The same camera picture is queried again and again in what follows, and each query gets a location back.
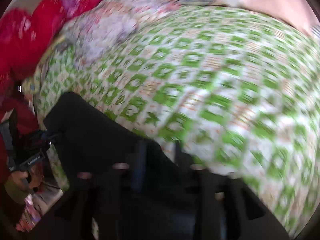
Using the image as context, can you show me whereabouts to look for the black pants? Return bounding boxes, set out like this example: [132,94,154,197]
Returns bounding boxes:
[44,92,196,239]

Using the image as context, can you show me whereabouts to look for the person's left hand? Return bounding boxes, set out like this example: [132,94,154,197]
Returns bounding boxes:
[8,166,42,192]

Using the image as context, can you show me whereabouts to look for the green white patterned bedsheet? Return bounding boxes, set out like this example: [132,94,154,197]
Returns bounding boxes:
[23,5,319,238]

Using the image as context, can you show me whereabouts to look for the red pillow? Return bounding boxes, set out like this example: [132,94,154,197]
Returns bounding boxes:
[1,0,102,97]

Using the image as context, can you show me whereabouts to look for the floral lilac blanket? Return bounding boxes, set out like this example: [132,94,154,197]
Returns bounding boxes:
[61,0,176,68]

